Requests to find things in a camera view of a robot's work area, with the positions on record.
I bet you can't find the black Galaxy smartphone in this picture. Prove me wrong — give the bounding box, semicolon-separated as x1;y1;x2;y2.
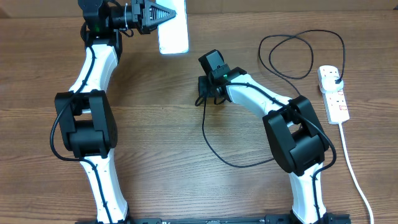
155;0;189;55

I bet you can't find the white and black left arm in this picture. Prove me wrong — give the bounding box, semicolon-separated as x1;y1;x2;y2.
50;0;187;223

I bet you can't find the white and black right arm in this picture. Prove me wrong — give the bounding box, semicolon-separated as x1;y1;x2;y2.
196;49;332;223

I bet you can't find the white USB charger plug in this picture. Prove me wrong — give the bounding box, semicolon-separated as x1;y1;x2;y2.
319;77;344;93

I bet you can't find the white power strip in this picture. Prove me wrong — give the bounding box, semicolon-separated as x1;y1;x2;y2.
317;65;349;124

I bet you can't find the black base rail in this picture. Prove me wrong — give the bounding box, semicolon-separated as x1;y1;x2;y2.
75;213;351;224

